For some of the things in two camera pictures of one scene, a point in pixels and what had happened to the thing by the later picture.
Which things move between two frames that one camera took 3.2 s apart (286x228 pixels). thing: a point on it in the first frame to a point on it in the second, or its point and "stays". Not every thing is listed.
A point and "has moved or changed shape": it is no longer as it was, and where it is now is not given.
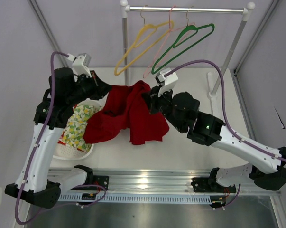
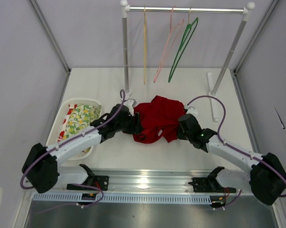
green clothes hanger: (188, 31) has moved or changed shape
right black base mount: (210, 185) stays
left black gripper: (100, 88) to (135, 128)
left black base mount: (101, 180) stays
